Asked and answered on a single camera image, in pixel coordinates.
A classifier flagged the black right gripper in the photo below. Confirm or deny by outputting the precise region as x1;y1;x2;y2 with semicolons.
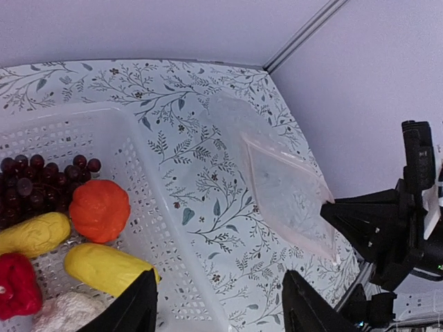
320;178;442;291

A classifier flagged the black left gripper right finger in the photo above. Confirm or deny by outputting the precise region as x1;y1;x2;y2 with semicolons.
282;270;359;332

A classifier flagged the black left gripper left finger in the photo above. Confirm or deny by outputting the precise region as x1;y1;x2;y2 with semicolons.
78;270;158;332

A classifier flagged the clear zip top bag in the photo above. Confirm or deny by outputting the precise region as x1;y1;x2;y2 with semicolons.
205;93;341;265

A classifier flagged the red toy bell pepper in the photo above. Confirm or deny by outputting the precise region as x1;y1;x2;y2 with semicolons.
1;252;43;321

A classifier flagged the yellow toy mango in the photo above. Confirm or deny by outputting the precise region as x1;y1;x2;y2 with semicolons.
64;243;161;297

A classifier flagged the white toy cauliflower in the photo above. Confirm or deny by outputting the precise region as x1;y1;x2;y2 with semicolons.
31;292;107;332

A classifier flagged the floral patterned table mat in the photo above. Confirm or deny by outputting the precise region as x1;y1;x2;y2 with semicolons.
1;59;359;331

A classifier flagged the orange toy pumpkin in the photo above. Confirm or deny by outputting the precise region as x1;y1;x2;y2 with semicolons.
69;180;131;243

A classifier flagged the dark red grape bunch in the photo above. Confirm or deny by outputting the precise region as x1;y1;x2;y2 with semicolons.
1;154;102;230

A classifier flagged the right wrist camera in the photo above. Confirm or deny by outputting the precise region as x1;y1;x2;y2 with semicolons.
401;120;442;240

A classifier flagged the right aluminium corner post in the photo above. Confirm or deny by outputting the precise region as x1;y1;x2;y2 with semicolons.
262;0;349;75

